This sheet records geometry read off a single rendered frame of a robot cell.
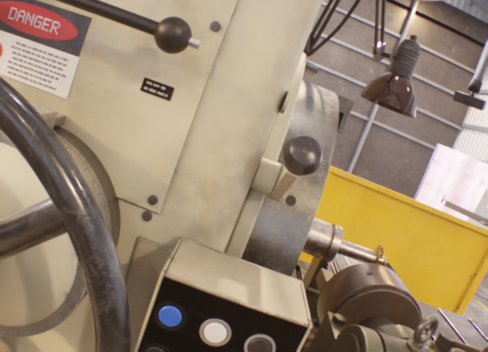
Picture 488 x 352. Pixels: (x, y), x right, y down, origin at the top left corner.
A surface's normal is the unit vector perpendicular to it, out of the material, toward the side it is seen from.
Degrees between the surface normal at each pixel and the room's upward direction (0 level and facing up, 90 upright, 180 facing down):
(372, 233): 90
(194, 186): 90
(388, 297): 90
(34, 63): 90
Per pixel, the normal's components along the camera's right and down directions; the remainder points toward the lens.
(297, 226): 0.07, -0.07
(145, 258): -0.04, 0.20
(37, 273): 0.43, 0.36
